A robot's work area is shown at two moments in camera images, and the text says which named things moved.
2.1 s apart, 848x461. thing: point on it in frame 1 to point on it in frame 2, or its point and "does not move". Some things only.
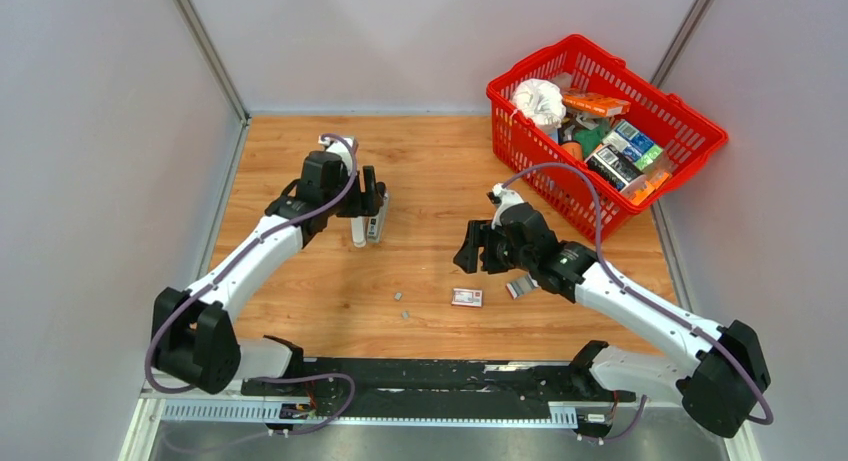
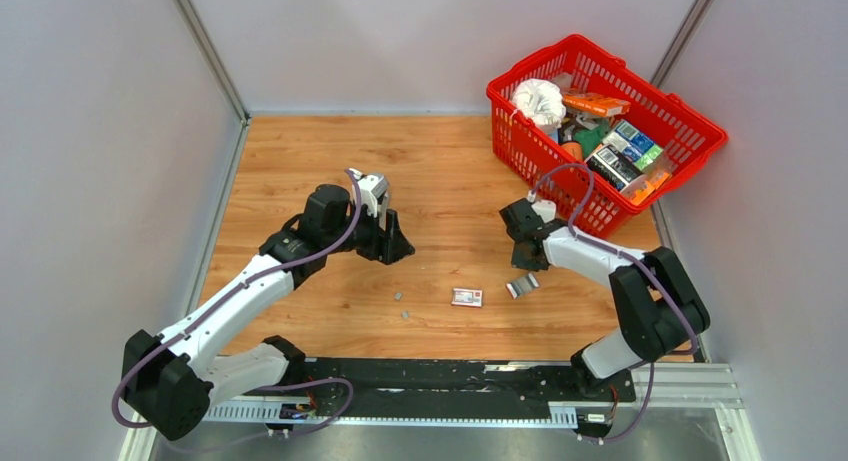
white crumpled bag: [541, 101] does not move
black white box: [613, 167] does not move
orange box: [594, 104] does not move
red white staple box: [467, 297] does not move
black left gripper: [366, 203] to [387, 246]
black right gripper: [476, 237] to [518, 262]
